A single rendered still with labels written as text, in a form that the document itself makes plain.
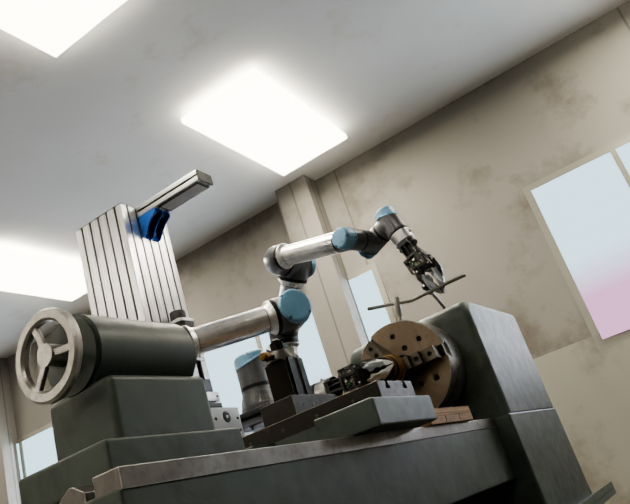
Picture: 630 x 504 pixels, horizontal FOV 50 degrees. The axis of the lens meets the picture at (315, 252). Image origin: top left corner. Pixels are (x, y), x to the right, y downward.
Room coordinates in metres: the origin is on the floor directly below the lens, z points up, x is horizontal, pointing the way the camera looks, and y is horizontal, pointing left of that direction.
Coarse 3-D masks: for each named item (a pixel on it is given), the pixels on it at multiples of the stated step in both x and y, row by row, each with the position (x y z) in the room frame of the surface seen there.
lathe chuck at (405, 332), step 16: (384, 336) 2.13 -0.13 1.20; (400, 336) 2.10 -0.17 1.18; (416, 336) 2.08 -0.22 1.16; (432, 336) 2.06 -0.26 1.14; (400, 352) 2.11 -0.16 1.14; (432, 368) 2.07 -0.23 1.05; (448, 368) 2.05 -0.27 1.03; (416, 384) 2.11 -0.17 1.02; (432, 384) 2.08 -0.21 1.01; (448, 384) 2.06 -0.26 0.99; (432, 400) 2.09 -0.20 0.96; (448, 400) 2.12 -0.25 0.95
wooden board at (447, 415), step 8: (440, 408) 1.79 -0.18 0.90; (448, 408) 1.84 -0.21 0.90; (456, 408) 1.89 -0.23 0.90; (464, 408) 1.94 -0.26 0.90; (440, 416) 1.77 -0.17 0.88; (448, 416) 1.82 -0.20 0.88; (456, 416) 1.87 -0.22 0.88; (464, 416) 1.92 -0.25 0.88; (424, 424) 1.72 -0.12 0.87; (432, 424) 1.71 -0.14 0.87; (440, 424) 1.78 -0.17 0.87
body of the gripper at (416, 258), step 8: (408, 240) 2.10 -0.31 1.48; (416, 240) 2.12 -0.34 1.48; (400, 248) 2.09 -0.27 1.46; (408, 248) 2.11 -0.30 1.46; (408, 256) 2.09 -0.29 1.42; (416, 256) 2.08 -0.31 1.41; (424, 256) 2.06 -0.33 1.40; (408, 264) 2.11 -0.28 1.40; (416, 264) 2.09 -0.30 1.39; (424, 264) 2.07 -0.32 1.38; (432, 264) 2.11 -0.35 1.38; (416, 272) 2.10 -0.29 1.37; (424, 272) 2.14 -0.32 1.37
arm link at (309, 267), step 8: (296, 264) 2.38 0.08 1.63; (304, 264) 2.41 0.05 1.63; (312, 264) 2.44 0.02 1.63; (288, 272) 2.38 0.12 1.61; (296, 272) 2.41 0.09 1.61; (304, 272) 2.43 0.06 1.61; (312, 272) 2.47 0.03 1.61; (280, 280) 2.43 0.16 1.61; (288, 280) 2.42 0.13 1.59; (296, 280) 2.42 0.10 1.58; (304, 280) 2.44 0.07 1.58; (280, 288) 2.47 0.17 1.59; (288, 288) 2.44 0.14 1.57; (296, 288) 2.45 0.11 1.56
